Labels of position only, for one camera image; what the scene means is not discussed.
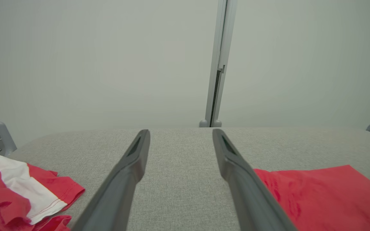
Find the grey partition post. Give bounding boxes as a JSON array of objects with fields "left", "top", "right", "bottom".
[{"left": 199, "top": 0, "right": 238, "bottom": 128}]

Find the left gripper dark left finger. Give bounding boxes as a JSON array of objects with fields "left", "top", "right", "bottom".
[{"left": 71, "top": 129, "right": 151, "bottom": 231}]

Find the red jersey with white sleeves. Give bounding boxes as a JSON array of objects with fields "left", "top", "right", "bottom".
[{"left": 254, "top": 165, "right": 370, "bottom": 231}]

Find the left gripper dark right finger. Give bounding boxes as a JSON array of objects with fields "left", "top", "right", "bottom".
[{"left": 212, "top": 128, "right": 298, "bottom": 231}]

